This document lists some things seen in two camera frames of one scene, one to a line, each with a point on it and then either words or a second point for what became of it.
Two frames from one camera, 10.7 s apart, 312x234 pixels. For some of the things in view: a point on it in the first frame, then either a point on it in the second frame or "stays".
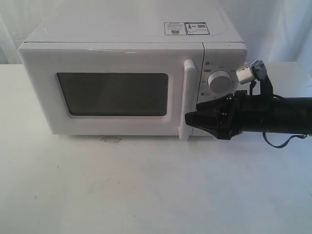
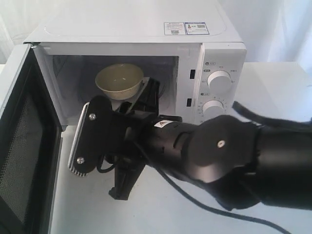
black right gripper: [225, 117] -> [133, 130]
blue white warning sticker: [185, 28] stays
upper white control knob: [220, 82] stays
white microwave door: [118, 88] -> [30, 134]
